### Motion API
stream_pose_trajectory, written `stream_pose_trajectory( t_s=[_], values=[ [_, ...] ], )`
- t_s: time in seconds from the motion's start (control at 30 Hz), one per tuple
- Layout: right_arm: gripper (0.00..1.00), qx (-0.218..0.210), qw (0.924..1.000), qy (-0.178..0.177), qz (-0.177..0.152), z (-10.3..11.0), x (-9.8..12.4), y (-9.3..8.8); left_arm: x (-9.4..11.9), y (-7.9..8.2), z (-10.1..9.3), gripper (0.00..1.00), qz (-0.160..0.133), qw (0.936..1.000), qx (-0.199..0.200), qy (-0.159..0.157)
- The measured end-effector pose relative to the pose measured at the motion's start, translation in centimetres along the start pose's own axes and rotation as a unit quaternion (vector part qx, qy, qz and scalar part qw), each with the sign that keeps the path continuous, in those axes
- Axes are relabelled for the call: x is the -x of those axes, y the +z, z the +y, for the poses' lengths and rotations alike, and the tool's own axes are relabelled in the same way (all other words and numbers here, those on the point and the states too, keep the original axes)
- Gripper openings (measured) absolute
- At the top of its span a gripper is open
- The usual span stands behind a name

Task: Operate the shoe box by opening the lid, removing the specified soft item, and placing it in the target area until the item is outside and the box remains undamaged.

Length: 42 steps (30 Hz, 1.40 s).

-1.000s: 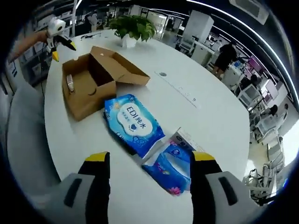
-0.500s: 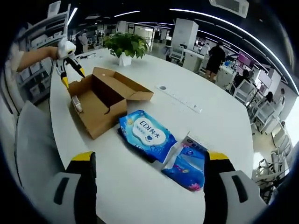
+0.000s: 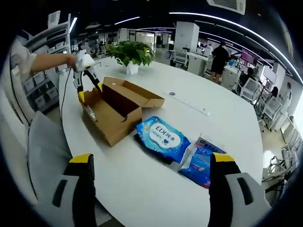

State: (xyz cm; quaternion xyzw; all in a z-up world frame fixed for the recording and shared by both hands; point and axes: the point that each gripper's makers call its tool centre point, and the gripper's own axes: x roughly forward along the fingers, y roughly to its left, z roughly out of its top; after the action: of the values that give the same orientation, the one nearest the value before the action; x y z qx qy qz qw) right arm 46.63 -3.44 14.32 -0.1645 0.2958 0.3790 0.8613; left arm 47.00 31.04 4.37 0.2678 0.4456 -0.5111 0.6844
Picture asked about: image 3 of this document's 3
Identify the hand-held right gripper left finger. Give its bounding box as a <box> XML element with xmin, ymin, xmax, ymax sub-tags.
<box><xmin>44</xmin><ymin>153</ymin><xmax>97</xmax><ymax>227</ymax></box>

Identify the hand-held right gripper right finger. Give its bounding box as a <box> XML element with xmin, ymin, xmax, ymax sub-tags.
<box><xmin>208</xmin><ymin>153</ymin><xmax>277</xmax><ymax>227</ymax></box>

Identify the small blue purple tissue pack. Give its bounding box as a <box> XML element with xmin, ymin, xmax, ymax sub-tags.
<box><xmin>178</xmin><ymin>151</ymin><xmax>213</xmax><ymax>189</ymax></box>

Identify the white blue tissue packet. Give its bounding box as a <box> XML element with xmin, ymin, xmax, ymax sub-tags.
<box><xmin>195</xmin><ymin>133</ymin><xmax>227</xmax><ymax>157</ymax></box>

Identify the brown cardboard shoe box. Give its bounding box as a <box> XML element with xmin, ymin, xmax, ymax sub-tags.
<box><xmin>78</xmin><ymin>76</ymin><xmax>166</xmax><ymax>148</ymax></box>

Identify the black green soft pouch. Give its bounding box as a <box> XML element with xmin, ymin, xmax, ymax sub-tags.
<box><xmin>134</xmin><ymin>133</ymin><xmax>175</xmax><ymax>166</ymax></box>

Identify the large blue wet wipes pack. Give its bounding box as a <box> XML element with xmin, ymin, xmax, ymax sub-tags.
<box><xmin>135</xmin><ymin>115</ymin><xmax>192</xmax><ymax>164</ymax></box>

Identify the person's left hand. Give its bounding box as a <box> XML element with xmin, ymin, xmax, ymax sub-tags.
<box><xmin>67</xmin><ymin>54</ymin><xmax>78</xmax><ymax>70</ymax></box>

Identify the clear plastic packet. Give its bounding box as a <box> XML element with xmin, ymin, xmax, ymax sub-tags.
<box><xmin>85</xmin><ymin>105</ymin><xmax>98</xmax><ymax>122</ymax></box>

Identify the shelf tube light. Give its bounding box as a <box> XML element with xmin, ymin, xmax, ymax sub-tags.
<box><xmin>69</xmin><ymin>17</ymin><xmax>78</xmax><ymax>33</ymax></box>

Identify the grey metal shelf rack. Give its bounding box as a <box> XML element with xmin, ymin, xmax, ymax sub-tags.
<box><xmin>14</xmin><ymin>13</ymin><xmax>73</xmax><ymax>114</ymax></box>

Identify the green potted plant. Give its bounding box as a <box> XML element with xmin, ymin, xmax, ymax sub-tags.
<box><xmin>108</xmin><ymin>40</ymin><xmax>155</xmax><ymax>75</ymax></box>

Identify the white ribbed plastic bin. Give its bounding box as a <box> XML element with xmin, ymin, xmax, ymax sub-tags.
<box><xmin>47</xmin><ymin>10</ymin><xmax>61</xmax><ymax>29</ymax></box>

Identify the long ceiling light strip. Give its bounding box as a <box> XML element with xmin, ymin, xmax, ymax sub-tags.
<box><xmin>114</xmin><ymin>16</ymin><xmax>141</xmax><ymax>26</ymax></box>
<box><xmin>169</xmin><ymin>11</ymin><xmax>303</xmax><ymax>86</ymax></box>

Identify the person's white shirt sleeve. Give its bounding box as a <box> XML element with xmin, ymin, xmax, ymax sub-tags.
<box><xmin>9</xmin><ymin>42</ymin><xmax>37</xmax><ymax>76</ymax></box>

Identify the white office chair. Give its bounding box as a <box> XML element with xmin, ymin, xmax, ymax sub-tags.
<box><xmin>171</xmin><ymin>48</ymin><xmax>189</xmax><ymax>69</ymax></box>
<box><xmin>236</xmin><ymin>78</ymin><xmax>261</xmax><ymax>105</ymax></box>
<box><xmin>258</xmin><ymin>96</ymin><xmax>282</xmax><ymax>128</ymax></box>

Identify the white table socket strip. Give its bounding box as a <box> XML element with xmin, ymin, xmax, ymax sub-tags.
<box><xmin>163</xmin><ymin>89</ymin><xmax>211</xmax><ymax>116</ymax></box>

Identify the white office cabinet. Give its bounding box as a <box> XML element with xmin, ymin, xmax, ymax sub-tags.
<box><xmin>187</xmin><ymin>53</ymin><xmax>206</xmax><ymax>76</ymax></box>

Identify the ceiling air conditioner vent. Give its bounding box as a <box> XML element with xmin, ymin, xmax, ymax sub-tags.
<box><xmin>205</xmin><ymin>0</ymin><xmax>247</xmax><ymax>15</ymax></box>

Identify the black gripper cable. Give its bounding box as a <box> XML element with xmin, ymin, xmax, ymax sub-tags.
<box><xmin>60</xmin><ymin>67</ymin><xmax>71</xmax><ymax>120</ymax></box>

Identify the purple wall screen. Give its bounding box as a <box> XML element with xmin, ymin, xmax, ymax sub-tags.
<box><xmin>241</xmin><ymin>48</ymin><xmax>255</xmax><ymax>66</ymax></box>

